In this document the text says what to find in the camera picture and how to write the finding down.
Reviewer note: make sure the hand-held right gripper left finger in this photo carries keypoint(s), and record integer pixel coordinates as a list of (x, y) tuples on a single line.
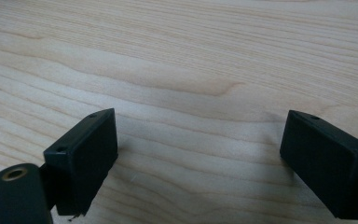
[(84, 161)]

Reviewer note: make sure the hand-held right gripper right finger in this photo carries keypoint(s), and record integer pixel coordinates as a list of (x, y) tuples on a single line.
[(326, 165)]

